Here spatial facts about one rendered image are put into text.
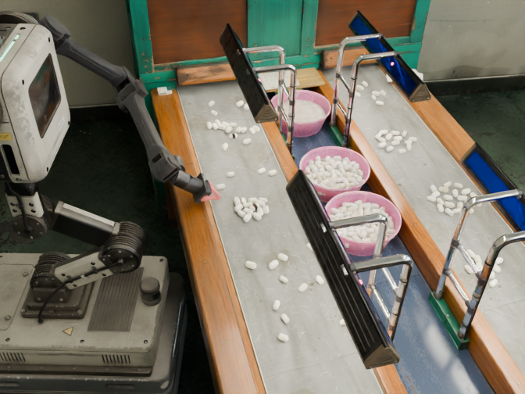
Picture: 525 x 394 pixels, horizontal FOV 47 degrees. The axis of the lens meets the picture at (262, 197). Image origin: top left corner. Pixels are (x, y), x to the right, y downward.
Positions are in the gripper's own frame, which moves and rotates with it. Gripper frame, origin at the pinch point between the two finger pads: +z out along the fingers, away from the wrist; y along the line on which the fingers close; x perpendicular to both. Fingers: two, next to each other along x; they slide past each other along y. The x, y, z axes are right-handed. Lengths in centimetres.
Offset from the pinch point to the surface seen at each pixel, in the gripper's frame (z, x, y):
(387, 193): 46, -39, -12
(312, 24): 32, -56, 80
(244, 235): 5.6, -1.3, -18.3
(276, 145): 22.1, -18.4, 25.2
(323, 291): 19, -13, -48
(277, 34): 22, -43, 81
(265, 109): -7.9, -35.8, 2.8
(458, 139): 77, -66, 11
